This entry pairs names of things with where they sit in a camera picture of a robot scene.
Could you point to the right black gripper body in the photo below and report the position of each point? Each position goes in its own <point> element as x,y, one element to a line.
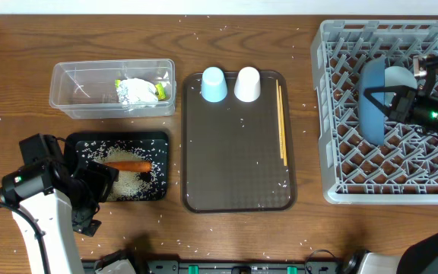
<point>405,107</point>

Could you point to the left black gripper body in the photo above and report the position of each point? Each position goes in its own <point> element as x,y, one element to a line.
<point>94,186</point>

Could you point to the light blue bowl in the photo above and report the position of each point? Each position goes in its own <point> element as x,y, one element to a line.
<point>396,76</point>

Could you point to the dark blue plate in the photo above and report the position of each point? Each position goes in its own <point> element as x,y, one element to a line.
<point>371,119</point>

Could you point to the orange carrot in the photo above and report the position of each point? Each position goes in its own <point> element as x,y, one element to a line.
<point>131,166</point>

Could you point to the pile of white rice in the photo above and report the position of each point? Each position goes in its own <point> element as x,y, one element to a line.
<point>131,186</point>

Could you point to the white wrapper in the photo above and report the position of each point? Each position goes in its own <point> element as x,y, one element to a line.
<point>137,91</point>

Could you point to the wooden chopstick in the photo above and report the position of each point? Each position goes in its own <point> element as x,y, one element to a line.
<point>283,130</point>
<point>280,134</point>

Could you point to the white cup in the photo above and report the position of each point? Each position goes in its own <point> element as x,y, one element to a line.
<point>248,87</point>

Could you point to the light blue cup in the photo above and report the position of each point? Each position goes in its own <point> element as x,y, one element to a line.
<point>213,86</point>

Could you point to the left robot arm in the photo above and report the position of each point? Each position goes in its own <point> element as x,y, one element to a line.
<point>50,205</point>

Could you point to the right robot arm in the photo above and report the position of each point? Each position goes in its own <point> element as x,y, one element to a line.
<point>395,147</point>

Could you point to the grey dishwasher rack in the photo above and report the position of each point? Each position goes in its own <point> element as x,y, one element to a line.
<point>338,53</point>

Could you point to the black plastic tray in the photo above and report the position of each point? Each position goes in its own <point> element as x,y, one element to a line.
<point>71,155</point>

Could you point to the clear plastic container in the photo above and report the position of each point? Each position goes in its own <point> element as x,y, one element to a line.
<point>127,88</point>

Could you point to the dark brown serving tray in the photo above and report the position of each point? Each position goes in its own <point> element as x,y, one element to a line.
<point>230,150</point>

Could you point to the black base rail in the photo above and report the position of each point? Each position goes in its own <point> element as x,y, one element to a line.
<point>183,267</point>

